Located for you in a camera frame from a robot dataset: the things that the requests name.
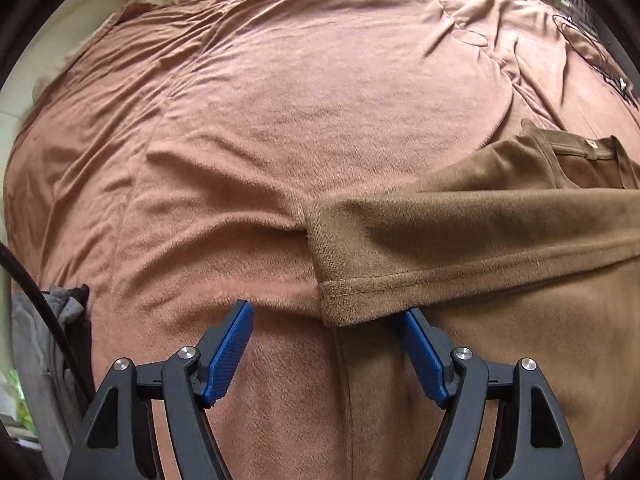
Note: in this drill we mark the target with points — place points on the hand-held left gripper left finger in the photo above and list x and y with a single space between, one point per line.
230 350

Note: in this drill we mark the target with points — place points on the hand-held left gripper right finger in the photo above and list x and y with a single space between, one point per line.
425 355

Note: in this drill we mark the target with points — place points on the brown printed t-shirt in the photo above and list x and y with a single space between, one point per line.
475 240

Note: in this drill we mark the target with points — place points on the grey garment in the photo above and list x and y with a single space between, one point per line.
35 340

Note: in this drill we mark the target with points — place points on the pink bed blanket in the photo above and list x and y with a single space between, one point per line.
275 110

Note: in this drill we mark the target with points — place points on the cream padded headboard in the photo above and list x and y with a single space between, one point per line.
50 60

